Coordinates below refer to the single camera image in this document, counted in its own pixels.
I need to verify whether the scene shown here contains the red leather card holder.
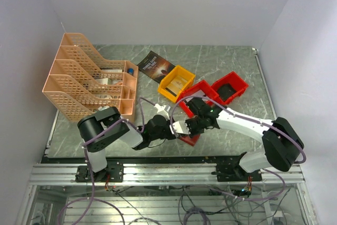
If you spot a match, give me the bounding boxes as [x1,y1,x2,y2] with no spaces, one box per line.
[179,134,200,146]

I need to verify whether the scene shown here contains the red bin with cards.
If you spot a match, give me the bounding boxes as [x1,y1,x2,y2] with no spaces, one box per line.
[177,80,221,118]

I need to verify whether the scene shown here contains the dark item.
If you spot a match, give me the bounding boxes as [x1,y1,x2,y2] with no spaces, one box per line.
[217,83,236,102]

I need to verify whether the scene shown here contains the red bin with dark item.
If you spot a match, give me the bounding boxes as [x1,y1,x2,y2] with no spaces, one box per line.
[211,71,249,105]

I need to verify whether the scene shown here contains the yellow plastic bin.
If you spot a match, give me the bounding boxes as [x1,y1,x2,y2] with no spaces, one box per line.
[157,65,195,103]

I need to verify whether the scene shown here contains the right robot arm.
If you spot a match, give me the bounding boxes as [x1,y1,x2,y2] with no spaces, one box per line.
[186,97,306,181]

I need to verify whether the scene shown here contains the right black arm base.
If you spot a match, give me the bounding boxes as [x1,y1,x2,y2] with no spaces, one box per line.
[211,164,262,182]

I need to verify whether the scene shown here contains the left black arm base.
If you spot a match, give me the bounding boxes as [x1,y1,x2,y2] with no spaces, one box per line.
[75,162,124,183]

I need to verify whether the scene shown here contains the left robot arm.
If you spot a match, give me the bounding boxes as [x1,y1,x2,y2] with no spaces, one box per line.
[75,104,175,183]

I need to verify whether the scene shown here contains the gold cards in yellow bin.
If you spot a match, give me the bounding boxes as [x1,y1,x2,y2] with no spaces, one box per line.
[166,76,187,96]

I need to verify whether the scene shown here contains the dark paperback book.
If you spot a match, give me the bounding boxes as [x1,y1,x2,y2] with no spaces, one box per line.
[137,51,175,83]

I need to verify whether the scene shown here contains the blue bottle cap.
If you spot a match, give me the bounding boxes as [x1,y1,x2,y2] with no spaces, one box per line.
[127,68,134,75]

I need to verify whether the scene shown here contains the pink mesh file organizer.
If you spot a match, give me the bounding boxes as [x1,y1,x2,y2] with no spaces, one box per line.
[42,33,138,122]

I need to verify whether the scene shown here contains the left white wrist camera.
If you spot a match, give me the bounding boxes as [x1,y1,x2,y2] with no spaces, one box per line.
[154,104,171,120]

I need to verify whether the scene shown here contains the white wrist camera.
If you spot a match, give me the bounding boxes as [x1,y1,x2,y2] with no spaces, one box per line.
[154,104,171,120]
[169,120,191,137]

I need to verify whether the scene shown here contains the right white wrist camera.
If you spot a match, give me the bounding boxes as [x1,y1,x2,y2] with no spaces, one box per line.
[169,120,191,137]

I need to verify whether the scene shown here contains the loose wires under table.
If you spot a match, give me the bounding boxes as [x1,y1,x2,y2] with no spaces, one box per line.
[60,182,290,225]

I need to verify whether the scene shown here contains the aluminium mounting rail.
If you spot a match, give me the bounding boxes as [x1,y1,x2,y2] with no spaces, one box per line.
[28,163,305,187]

